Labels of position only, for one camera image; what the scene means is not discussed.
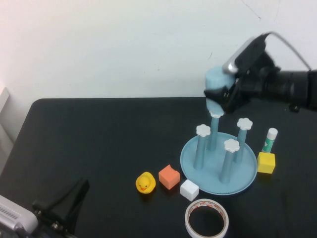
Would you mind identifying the orange foam cube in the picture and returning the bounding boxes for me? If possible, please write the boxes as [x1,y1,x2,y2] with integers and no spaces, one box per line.
[158,164,180,191]

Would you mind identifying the grey camera cable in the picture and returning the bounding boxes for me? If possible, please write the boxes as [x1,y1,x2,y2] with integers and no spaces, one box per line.
[262,31,312,70]

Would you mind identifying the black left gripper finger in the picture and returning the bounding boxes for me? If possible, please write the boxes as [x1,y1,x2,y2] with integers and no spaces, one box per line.
[32,178,86,216]
[61,179,90,224]

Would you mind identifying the yellow foam cube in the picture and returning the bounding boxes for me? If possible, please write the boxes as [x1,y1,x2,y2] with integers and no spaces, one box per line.
[257,152,276,174]

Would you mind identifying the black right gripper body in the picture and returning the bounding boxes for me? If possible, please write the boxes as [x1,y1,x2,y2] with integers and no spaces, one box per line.
[221,49,282,114]

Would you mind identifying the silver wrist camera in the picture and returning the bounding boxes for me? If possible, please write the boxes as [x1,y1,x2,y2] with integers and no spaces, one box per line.
[0,194,39,235]
[221,34,267,74]

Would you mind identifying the blue cup stand white caps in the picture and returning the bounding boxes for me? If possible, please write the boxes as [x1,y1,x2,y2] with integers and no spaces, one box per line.
[180,110,258,196]

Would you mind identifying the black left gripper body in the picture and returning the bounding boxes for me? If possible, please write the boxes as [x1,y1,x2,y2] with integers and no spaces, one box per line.
[31,209,76,238]

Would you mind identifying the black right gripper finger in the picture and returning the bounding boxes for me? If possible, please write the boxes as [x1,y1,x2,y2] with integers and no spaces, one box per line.
[203,86,230,102]

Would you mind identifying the light blue cup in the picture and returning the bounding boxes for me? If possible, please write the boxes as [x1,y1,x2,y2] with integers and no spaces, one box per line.
[205,65,240,116]

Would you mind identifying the white foam cube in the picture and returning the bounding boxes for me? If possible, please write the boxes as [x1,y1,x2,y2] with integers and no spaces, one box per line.
[180,179,200,202]

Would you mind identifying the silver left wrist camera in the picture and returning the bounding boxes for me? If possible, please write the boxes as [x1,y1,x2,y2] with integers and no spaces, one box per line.
[0,194,39,235]

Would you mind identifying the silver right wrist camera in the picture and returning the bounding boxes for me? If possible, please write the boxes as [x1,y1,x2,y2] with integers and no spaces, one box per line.
[221,34,267,74]

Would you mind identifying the white tape roll red print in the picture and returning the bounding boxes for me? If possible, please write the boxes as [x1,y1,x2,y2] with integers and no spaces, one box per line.
[185,198,229,238]

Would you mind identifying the green white glue stick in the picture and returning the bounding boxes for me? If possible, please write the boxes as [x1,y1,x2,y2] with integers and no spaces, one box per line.
[261,127,278,153]

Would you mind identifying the yellow rubber duck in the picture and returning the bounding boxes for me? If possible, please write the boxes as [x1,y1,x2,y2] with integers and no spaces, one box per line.
[135,172,157,194]

